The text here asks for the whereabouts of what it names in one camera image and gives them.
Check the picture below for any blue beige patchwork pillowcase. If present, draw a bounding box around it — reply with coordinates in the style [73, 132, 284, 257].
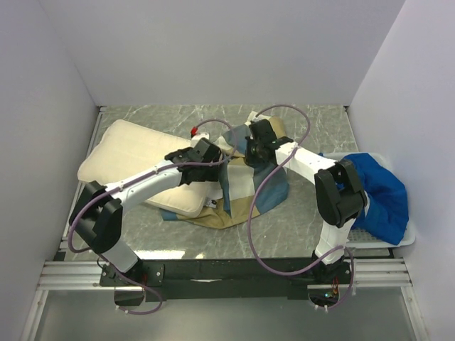
[159, 111, 289, 229]

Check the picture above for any cream white pillow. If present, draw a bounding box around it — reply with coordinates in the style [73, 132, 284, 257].
[77, 119, 209, 218]

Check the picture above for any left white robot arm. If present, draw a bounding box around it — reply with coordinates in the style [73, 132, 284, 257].
[68, 138, 227, 286]

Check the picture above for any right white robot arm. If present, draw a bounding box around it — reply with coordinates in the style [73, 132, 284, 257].
[247, 119, 368, 283]

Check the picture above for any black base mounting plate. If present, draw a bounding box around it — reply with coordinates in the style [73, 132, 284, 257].
[99, 257, 355, 303]

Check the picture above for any white plastic basket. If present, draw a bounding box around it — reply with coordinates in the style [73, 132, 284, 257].
[319, 151, 417, 248]

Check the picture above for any blue cloth in basket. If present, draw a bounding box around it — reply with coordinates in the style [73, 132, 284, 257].
[318, 152, 409, 246]

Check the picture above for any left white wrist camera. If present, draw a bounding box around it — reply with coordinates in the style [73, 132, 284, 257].
[191, 126, 210, 147]

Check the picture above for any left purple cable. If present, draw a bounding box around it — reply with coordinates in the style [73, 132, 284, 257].
[67, 119, 239, 315]

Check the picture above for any purple cable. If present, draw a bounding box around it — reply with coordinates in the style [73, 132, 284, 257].
[67, 119, 239, 315]
[247, 103, 356, 313]

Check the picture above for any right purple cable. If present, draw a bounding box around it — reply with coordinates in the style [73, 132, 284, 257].
[247, 103, 356, 313]

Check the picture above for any aluminium rail frame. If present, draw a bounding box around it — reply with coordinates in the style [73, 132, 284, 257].
[36, 259, 412, 291]

